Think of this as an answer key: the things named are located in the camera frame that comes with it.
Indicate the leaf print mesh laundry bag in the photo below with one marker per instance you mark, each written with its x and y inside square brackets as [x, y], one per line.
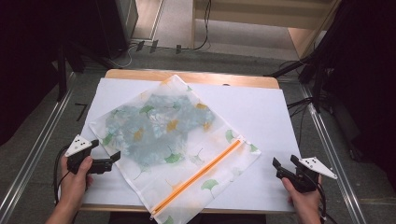
[186, 161]

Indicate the blue floral garment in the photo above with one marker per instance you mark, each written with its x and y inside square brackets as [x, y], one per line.
[155, 124]

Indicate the white table sheet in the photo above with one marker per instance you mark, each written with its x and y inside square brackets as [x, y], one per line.
[255, 118]

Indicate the black metal stand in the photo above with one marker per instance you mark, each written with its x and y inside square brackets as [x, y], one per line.
[317, 81]
[61, 71]

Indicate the person's right hand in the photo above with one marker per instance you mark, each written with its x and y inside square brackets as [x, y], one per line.
[306, 202]

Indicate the wooden frame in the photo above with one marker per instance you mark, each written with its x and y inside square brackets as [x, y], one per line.
[249, 15]

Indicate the aluminium floor rail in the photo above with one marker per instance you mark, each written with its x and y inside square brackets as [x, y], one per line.
[336, 168]
[34, 149]

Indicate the person's left hand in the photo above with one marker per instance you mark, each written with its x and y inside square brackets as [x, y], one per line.
[73, 186]

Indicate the dark cabinet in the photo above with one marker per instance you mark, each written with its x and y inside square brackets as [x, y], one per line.
[115, 25]

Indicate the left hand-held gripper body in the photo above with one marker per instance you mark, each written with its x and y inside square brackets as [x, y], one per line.
[79, 144]

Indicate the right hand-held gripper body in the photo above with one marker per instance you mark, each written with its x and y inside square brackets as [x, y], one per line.
[306, 177]

